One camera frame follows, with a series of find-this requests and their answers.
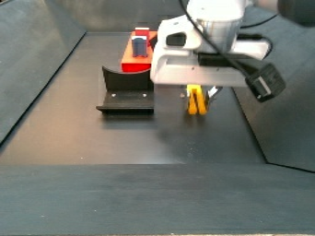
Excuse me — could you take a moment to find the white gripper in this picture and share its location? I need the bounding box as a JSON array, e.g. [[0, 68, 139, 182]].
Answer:
[[150, 14, 271, 105]]

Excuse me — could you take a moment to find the yellow two-prong square-circle object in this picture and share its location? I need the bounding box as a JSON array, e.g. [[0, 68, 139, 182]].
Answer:
[[186, 84, 207, 115]]

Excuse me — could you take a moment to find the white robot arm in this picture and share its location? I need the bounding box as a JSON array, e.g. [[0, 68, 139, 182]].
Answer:
[[150, 0, 273, 102]]

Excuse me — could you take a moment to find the black curved regrasp stand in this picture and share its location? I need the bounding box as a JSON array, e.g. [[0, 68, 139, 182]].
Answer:
[[96, 67, 154, 113]]

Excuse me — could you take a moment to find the red shape-sorter fixture block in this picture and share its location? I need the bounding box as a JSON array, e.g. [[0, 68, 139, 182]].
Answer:
[[120, 28, 158, 72]]

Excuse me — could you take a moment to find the red square peg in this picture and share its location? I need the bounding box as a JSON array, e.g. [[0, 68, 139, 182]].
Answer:
[[134, 27, 150, 37]]

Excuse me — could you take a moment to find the blue notched peg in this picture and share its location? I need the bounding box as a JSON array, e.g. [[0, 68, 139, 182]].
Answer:
[[132, 36, 148, 57]]

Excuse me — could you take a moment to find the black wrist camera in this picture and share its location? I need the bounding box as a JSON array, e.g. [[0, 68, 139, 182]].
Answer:
[[244, 64, 286, 102]]

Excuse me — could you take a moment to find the black camera cable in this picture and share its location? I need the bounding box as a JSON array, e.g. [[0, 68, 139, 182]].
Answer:
[[178, 0, 281, 81]]

